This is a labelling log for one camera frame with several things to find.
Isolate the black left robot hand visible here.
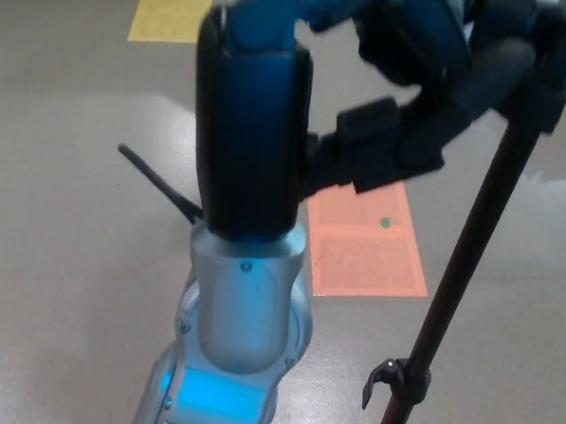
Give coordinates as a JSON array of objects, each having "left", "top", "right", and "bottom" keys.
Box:
[{"left": 186, "top": 0, "right": 480, "bottom": 255}]

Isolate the black telescopic phone stand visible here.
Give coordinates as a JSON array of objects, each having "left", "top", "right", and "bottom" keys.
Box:
[{"left": 360, "top": 0, "right": 566, "bottom": 424}]

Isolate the yellow paper sheet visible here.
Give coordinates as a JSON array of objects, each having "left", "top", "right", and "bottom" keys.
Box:
[{"left": 127, "top": 0, "right": 214, "bottom": 46}]

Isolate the orange paper sheet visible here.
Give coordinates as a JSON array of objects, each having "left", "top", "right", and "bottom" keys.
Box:
[{"left": 301, "top": 175, "right": 434, "bottom": 304}]

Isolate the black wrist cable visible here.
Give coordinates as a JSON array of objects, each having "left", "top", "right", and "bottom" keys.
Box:
[{"left": 114, "top": 142, "right": 209, "bottom": 226}]

